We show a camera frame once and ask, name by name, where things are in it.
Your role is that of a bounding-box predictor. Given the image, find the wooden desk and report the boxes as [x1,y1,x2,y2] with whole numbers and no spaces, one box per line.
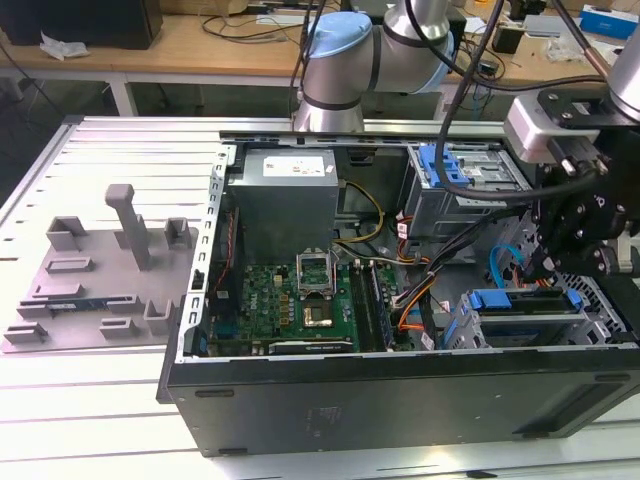
[0,12,640,101]

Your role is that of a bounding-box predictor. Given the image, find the crumpled clear plastic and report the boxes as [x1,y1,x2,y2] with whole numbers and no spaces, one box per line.
[544,37,586,64]

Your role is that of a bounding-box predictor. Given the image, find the thin red black wire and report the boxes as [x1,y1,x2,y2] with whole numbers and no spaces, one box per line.
[213,209,237,296]

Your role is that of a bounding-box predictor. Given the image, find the large black box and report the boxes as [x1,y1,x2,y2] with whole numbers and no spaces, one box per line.
[0,0,164,51]

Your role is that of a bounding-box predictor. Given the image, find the grey disk bay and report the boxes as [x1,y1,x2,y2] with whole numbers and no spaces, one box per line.
[442,287,626,351]

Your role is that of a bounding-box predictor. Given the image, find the blue drive latch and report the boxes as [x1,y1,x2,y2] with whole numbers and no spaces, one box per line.
[418,143,471,190]

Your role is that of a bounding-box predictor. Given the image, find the black cable bundle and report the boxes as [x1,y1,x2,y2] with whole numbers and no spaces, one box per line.
[422,204,531,281]

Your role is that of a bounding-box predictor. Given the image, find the RAM stick on rack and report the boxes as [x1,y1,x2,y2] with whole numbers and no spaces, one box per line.
[47,298,109,312]

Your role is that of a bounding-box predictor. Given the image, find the grey optical drive cage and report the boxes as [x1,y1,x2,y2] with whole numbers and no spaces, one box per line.
[403,143,534,241]

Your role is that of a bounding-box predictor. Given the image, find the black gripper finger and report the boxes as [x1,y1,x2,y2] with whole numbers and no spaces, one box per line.
[524,191,597,280]
[542,221,615,276]

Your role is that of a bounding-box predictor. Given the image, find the grey flat box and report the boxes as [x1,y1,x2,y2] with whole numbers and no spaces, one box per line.
[522,13,564,39]

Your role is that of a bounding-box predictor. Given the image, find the grey parts rack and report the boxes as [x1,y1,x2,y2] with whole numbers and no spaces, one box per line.
[0,183,201,355]

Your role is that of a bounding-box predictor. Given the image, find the installed RAM stick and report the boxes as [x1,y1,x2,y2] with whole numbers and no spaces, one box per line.
[368,262,392,347]

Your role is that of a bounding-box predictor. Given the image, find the orange black power wire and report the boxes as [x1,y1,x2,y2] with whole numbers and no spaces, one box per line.
[512,264,554,291]

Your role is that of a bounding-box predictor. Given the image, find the metal socket cover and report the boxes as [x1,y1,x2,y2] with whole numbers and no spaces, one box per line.
[295,247,335,301]

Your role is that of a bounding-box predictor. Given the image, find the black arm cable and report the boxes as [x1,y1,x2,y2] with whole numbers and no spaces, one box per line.
[404,0,621,201]

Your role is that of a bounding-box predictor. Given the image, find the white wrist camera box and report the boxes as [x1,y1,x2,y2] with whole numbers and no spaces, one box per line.
[503,89,611,166]

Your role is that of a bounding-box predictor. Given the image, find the brown cardboard box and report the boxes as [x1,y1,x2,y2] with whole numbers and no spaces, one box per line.
[162,0,251,15]

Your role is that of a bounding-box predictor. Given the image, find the orange yellow wire bundle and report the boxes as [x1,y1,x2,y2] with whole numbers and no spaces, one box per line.
[392,269,444,334]

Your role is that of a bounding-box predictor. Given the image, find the hard disk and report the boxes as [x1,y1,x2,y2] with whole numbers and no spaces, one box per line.
[444,288,584,349]

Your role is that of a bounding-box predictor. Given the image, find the black PC case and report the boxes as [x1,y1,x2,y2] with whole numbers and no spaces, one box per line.
[155,130,640,459]

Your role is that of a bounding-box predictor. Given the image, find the crumpled white plastic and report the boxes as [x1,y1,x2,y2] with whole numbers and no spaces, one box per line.
[39,32,90,62]

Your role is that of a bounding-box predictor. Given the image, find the black graphics card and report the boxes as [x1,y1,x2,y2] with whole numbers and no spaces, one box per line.
[267,338,354,356]

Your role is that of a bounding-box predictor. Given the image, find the CPU socket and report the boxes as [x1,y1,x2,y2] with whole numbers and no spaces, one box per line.
[301,298,337,330]

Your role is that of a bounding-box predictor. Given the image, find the green motherboard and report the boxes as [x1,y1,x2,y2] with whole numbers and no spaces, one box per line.
[207,259,416,351]

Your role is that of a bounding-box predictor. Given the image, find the blue cardboard box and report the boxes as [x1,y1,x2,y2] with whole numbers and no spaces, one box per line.
[579,4,640,41]

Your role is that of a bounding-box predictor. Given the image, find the blue data wire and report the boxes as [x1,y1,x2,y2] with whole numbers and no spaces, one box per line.
[487,244,542,291]

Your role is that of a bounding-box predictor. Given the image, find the yellow black wires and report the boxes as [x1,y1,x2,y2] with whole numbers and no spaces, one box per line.
[333,180,386,247]

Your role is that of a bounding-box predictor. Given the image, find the grey power supply unit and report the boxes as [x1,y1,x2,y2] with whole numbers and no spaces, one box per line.
[227,148,341,266]

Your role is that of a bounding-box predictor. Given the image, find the black side camera mount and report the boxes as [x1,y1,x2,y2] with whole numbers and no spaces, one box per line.
[597,232,640,279]

